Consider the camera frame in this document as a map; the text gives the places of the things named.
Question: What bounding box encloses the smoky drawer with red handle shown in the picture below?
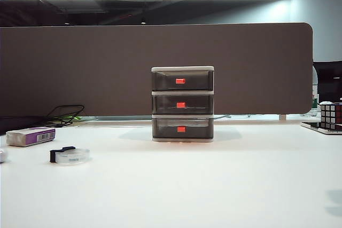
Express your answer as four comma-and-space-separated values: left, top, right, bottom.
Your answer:
152, 95, 214, 115
151, 70, 214, 91
152, 117, 214, 139

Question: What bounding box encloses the white plastic drawer cabinet frame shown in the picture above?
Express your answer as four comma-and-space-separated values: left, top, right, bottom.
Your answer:
151, 65, 215, 143

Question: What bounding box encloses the transparent tape with black cutter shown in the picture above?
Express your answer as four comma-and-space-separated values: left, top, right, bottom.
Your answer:
49, 146, 91, 166

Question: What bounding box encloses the brown desk partition panel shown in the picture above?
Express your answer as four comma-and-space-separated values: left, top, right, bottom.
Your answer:
0, 22, 314, 118

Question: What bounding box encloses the clear bottle with green label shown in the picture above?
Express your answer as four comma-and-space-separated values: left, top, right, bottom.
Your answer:
311, 66, 321, 111

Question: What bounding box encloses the purple white tissue pack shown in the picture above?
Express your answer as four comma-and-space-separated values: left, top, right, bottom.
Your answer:
5, 127, 56, 147

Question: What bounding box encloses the black monitor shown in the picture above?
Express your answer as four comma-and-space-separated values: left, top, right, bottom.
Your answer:
313, 61, 342, 103

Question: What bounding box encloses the white flat tablet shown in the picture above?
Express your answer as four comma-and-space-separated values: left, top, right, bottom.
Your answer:
300, 121, 342, 135

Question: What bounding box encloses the black rubik's cube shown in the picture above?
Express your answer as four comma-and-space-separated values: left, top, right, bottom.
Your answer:
320, 101, 342, 130

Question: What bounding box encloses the black cable bundle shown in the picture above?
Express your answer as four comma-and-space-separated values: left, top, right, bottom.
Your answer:
40, 104, 86, 128

